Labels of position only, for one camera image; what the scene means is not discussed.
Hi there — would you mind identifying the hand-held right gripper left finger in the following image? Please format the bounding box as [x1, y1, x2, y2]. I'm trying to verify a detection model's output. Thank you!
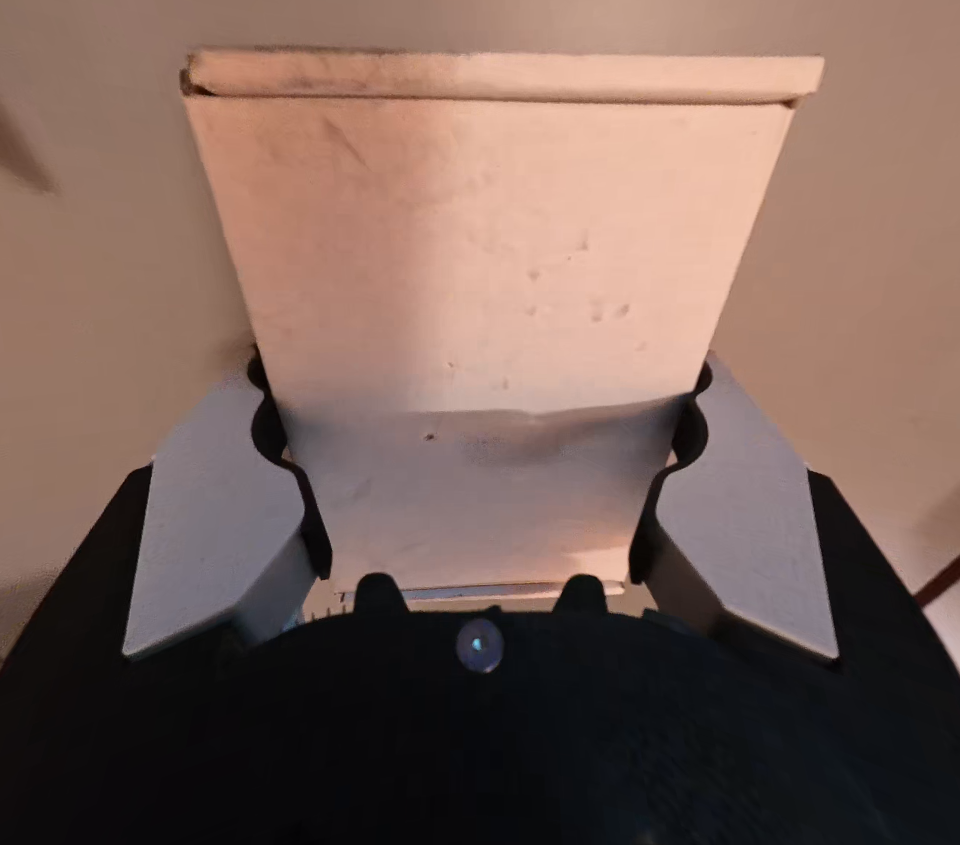
[122, 352, 335, 660]

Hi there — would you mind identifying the white cardboard mailer box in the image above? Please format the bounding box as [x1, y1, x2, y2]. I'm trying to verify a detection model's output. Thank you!
[180, 46, 826, 610]

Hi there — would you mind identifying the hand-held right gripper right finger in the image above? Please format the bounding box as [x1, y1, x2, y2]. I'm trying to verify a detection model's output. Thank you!
[628, 350, 840, 662]

